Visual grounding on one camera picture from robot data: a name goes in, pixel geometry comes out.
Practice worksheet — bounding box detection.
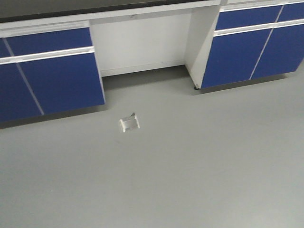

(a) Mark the blue floor cabinet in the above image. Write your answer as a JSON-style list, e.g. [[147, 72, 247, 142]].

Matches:
[[184, 0, 304, 90], [0, 21, 105, 123]]

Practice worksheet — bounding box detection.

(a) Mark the left blue floor cabinet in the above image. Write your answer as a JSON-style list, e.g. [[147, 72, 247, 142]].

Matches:
[[0, 21, 105, 123]]

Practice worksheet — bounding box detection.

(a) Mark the right blue floor cabinet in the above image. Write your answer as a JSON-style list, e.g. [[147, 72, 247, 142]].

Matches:
[[184, 0, 304, 90]]

